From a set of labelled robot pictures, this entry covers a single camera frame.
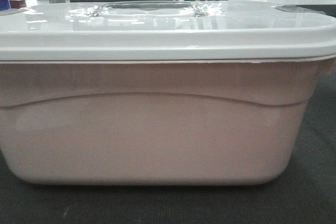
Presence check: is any dark red box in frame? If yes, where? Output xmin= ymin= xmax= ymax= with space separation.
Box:
xmin=9 ymin=0 xmax=26 ymax=9

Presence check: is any pink storage bin body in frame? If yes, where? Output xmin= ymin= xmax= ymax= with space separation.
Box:
xmin=1 ymin=57 xmax=335 ymax=185

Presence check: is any white bin lid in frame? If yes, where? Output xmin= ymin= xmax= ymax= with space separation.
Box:
xmin=1 ymin=0 xmax=335 ymax=63

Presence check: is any small blue bin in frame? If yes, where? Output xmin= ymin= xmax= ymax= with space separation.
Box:
xmin=0 ymin=0 xmax=11 ymax=11

